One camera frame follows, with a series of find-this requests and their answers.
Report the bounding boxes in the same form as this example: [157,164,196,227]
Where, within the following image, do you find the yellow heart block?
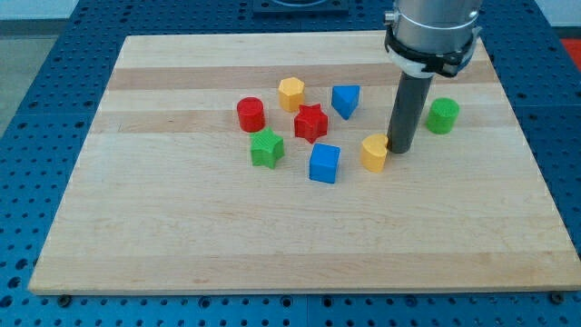
[360,134,389,173]

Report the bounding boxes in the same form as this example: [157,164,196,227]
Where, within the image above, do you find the green star block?
[251,127,285,169]

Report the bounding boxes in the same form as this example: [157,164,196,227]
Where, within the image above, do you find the blue cube block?
[309,144,340,183]

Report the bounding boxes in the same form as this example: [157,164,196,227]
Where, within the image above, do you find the red star block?
[294,104,329,144]

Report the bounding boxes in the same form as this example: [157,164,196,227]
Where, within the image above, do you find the red cylinder block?
[236,97,266,133]

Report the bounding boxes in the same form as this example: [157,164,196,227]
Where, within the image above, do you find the wooden board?
[28,31,580,295]

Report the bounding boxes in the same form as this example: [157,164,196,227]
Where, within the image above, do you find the yellow hexagon block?
[278,77,305,113]

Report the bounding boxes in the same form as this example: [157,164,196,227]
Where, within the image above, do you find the blue triangle block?
[331,85,360,120]

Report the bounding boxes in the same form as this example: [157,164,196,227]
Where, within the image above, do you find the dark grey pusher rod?
[387,72,432,154]

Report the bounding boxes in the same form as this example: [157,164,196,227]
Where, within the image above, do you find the green cylinder block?
[426,97,460,134]

